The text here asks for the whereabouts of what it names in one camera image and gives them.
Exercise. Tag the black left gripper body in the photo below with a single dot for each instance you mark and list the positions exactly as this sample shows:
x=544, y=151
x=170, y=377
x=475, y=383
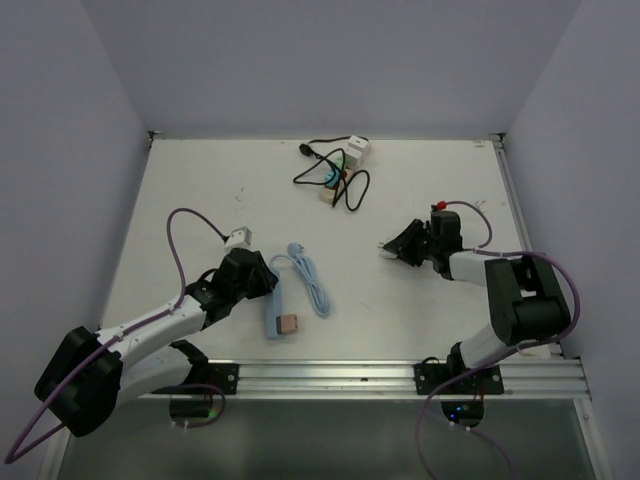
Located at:
x=241, y=290

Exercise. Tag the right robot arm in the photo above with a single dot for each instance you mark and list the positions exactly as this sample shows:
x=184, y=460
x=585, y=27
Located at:
x=526, y=304

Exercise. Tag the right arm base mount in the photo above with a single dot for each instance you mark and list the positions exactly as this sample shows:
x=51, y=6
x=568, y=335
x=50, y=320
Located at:
x=432, y=375

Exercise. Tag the pink USB charger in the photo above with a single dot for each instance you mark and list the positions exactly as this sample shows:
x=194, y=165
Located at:
x=287, y=324

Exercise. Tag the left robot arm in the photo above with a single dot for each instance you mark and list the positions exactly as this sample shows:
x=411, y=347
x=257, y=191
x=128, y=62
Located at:
x=92, y=373

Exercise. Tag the white multi-port adapter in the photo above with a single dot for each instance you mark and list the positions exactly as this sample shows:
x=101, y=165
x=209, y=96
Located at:
x=383, y=252

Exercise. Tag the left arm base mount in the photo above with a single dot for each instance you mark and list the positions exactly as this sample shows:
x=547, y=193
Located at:
x=223, y=376

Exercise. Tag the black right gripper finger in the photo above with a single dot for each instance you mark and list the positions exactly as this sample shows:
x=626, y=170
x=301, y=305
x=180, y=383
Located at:
x=411, y=258
x=411, y=235

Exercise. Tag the white charger near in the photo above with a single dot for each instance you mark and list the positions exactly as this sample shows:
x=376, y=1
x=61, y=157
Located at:
x=353, y=158

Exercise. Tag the light blue power strip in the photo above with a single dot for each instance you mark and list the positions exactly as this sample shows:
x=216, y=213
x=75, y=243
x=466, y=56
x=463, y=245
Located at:
x=274, y=308

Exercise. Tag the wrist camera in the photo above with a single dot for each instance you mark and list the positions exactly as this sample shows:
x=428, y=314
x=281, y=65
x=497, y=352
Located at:
x=439, y=206
x=239, y=238

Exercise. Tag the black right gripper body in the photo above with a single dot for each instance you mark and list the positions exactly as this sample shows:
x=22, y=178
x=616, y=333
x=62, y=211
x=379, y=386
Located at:
x=432, y=246

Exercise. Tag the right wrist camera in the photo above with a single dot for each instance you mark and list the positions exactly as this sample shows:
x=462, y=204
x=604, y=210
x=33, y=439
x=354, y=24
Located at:
x=439, y=206

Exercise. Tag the teal plug adapter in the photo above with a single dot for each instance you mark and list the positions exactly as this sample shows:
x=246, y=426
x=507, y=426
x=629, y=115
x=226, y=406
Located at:
x=331, y=178

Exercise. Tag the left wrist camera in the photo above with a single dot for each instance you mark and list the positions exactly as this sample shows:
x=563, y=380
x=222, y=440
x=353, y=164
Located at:
x=239, y=238

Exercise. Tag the aluminium table edge rail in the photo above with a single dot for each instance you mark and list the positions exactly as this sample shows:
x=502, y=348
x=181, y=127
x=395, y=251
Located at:
x=350, y=420

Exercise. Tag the beige power strip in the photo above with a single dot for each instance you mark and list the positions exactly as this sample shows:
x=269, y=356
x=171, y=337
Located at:
x=332, y=195

